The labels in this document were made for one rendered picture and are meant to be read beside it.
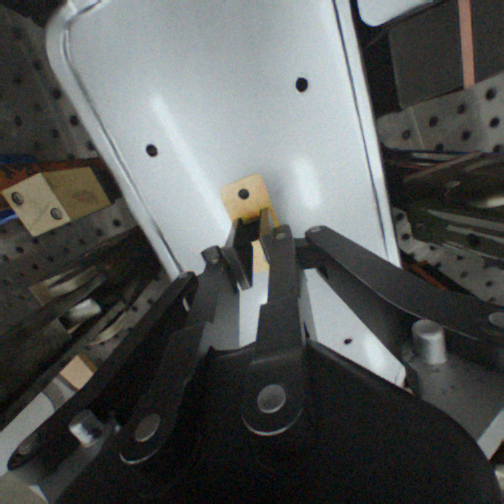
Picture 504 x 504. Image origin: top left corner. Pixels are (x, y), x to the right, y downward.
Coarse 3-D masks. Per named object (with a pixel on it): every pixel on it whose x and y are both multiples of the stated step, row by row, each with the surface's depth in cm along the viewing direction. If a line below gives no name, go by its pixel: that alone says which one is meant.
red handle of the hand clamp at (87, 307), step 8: (88, 296) 19; (96, 296) 20; (80, 304) 19; (88, 304) 19; (96, 304) 19; (72, 312) 19; (80, 312) 19; (88, 312) 19; (96, 312) 19; (64, 320) 19; (72, 320) 19; (80, 320) 19
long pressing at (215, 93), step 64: (64, 0) 18; (128, 0) 17; (192, 0) 17; (256, 0) 17; (320, 0) 17; (64, 64) 19; (128, 64) 19; (192, 64) 19; (256, 64) 19; (320, 64) 18; (128, 128) 20; (192, 128) 20; (256, 128) 20; (320, 128) 20; (128, 192) 22; (192, 192) 22; (320, 192) 22; (384, 192) 22; (192, 256) 25; (384, 256) 24; (256, 320) 27; (320, 320) 27
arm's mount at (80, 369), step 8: (80, 352) 69; (72, 360) 69; (80, 360) 69; (88, 360) 70; (64, 368) 70; (72, 368) 70; (80, 368) 70; (88, 368) 70; (96, 368) 72; (64, 376) 71; (72, 376) 71; (80, 376) 71; (88, 376) 71; (80, 384) 72
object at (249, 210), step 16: (256, 176) 20; (224, 192) 21; (256, 192) 21; (240, 208) 21; (256, 208) 21; (272, 208) 21; (256, 224) 21; (256, 240) 21; (256, 256) 23; (256, 272) 23
